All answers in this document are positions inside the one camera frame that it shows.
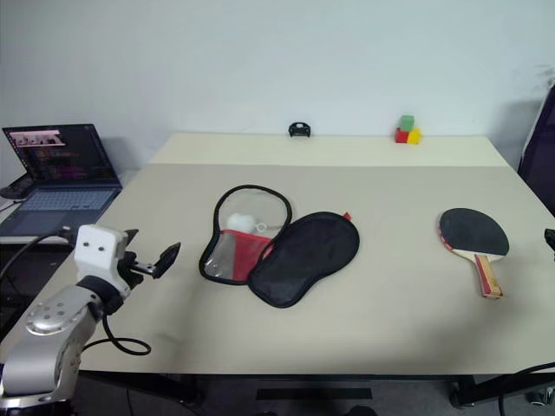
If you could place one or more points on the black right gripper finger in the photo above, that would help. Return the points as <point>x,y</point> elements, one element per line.
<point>551,242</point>

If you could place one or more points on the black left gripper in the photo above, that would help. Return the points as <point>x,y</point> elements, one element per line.
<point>131,268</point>

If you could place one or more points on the black table tennis paddle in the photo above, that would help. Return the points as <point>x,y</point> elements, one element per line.
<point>472,234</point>

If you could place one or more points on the black paddle cover pouch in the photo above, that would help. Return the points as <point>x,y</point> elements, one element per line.
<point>303,260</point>

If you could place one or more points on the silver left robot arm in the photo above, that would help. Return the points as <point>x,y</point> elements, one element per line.
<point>52,323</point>

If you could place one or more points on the dark office chair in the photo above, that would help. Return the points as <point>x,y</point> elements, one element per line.
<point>539,160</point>

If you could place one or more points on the open dark laptop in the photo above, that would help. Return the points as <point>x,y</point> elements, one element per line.
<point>65,203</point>

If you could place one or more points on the white fluffy pompom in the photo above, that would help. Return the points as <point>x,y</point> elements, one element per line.
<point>241,222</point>

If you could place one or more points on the black handheld device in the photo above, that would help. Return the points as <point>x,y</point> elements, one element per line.
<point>15,190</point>

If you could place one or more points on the grey caster wheel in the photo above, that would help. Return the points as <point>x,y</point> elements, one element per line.
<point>537,396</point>

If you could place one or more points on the yellow toy block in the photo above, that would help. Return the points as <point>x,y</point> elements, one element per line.
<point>415,137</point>

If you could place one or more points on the red toy block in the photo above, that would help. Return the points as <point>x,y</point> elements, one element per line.
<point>401,136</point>

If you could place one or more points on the green toy block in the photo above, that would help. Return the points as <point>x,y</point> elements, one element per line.
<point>407,123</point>

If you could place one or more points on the black plastic clip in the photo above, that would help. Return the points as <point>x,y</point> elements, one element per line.
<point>300,131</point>

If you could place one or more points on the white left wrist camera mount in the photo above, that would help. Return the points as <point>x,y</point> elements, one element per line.
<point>97,249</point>

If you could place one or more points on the black table frame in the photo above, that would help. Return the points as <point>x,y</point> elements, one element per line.
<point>466,390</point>

